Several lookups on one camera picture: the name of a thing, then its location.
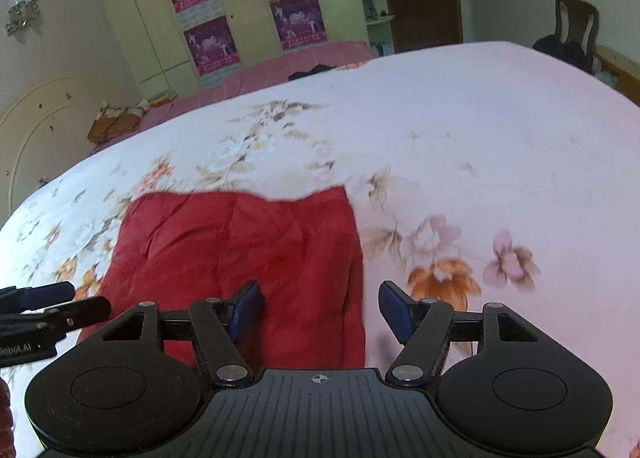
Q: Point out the black cloth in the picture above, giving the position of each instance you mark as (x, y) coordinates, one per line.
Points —
(310, 72)

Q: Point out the glass wall lamp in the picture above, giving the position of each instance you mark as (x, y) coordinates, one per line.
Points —
(22, 11)

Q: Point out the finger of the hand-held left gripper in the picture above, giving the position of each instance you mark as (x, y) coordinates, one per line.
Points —
(45, 294)
(85, 310)

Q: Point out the cream wardrobe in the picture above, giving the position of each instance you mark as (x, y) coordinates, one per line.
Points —
(145, 8)

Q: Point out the dark clothing on chair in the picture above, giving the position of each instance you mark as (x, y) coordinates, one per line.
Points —
(562, 51)

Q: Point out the cream arched headboard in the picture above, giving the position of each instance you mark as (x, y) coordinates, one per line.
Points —
(45, 138)

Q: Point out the wicker basket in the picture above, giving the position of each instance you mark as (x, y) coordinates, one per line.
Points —
(112, 123)

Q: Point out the white floral quilt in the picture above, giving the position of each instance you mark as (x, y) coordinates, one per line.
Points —
(450, 148)

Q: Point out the light wooden furniture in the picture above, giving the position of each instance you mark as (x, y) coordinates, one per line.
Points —
(620, 71)

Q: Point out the brown wooden chair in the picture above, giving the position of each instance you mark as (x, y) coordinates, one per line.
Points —
(577, 21)

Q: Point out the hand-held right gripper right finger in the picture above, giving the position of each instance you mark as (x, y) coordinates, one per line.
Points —
(395, 314)

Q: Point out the person's left forearm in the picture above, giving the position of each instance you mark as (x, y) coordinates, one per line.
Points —
(5, 418)

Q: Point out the red padded jacket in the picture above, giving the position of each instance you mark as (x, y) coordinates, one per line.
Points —
(210, 248)

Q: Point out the pink bed sheet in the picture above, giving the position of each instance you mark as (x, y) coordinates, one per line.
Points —
(250, 76)

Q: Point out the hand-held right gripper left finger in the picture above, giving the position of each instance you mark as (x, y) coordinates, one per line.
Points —
(245, 312)

